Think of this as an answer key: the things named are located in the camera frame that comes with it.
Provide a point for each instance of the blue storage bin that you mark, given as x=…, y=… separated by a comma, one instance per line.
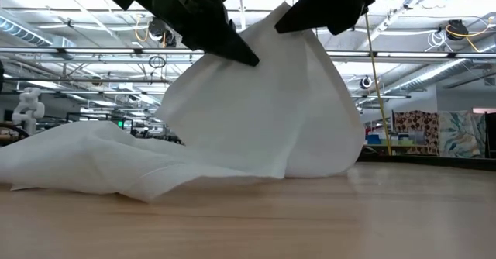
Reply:
x=374, y=139

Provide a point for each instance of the silver ventilation duct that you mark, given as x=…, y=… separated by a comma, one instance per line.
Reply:
x=23, y=32
x=434, y=74

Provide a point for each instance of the white robot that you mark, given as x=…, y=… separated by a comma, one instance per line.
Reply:
x=29, y=108

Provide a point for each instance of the black panel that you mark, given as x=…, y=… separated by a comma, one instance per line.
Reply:
x=491, y=135

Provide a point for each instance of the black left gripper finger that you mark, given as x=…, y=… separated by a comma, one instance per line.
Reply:
x=221, y=42

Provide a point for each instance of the floral patterned cloth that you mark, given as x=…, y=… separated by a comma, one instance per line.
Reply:
x=461, y=135

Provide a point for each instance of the white cloth towel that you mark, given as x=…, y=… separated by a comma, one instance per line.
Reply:
x=252, y=115

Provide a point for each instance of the brown patterned cloth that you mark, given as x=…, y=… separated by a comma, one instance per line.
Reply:
x=416, y=129

